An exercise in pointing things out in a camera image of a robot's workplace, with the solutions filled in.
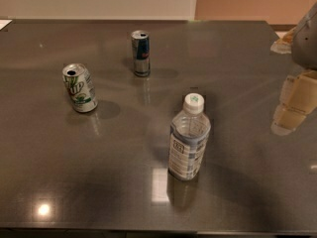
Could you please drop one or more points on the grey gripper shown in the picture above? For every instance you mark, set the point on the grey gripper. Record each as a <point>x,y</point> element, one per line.
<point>306,44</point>

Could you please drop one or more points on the clear plastic water bottle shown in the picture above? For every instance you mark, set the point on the clear plastic water bottle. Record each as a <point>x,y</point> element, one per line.
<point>189,133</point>

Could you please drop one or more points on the blue silver redbull can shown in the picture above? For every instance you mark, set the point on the blue silver redbull can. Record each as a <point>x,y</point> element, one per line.
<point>141,53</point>

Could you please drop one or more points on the white green 7up can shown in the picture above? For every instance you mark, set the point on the white green 7up can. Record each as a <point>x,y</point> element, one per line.
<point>78,83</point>

